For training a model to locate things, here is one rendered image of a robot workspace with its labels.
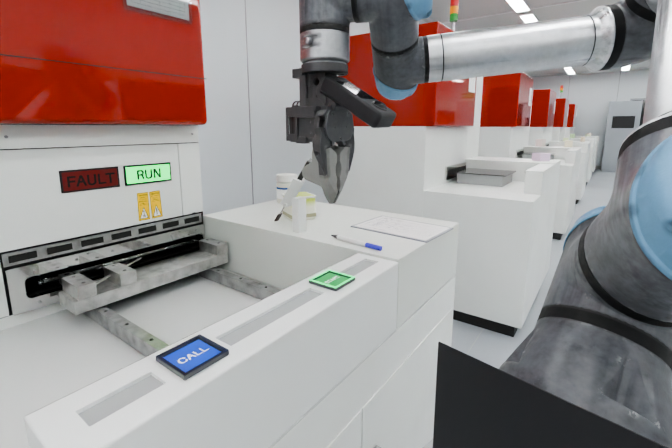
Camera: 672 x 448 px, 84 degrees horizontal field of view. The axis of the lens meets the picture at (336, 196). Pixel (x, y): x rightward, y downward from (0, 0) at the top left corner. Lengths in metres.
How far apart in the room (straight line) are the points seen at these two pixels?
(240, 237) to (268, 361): 0.57
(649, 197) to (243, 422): 0.45
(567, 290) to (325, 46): 0.43
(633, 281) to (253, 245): 0.80
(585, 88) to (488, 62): 12.93
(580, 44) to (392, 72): 0.28
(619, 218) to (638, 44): 0.40
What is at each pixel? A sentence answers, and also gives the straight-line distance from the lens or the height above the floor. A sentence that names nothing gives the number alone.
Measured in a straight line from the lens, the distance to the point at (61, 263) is 1.00.
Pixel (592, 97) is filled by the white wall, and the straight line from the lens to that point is 13.55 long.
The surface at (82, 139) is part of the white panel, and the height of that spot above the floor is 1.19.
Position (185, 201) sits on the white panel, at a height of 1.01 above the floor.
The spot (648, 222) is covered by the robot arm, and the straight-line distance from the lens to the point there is 0.35.
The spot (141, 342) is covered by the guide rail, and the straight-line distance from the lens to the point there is 0.78.
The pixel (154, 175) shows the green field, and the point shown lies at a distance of 1.06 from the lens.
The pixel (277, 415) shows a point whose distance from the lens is 0.55.
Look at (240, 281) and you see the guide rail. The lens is 0.96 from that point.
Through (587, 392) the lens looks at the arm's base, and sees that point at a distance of 0.40.
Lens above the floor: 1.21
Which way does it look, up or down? 10 degrees down
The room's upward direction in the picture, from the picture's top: straight up
